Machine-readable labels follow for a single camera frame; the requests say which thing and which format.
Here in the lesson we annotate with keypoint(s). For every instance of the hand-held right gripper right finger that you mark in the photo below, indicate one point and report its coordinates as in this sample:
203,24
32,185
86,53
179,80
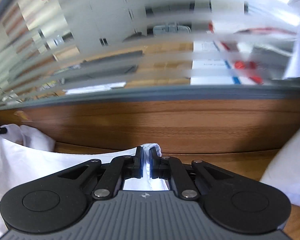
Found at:
153,165

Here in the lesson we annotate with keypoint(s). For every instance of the frosted glass desk partition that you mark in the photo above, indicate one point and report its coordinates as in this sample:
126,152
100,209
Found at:
165,125

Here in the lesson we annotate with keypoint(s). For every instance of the white shirt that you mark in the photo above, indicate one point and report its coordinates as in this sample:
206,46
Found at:
52,160

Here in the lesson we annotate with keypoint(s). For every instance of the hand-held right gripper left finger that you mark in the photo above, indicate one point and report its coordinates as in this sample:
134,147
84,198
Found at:
139,165

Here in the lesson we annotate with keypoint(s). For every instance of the red yellow sticker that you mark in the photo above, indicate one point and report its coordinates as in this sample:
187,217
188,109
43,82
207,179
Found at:
21,115

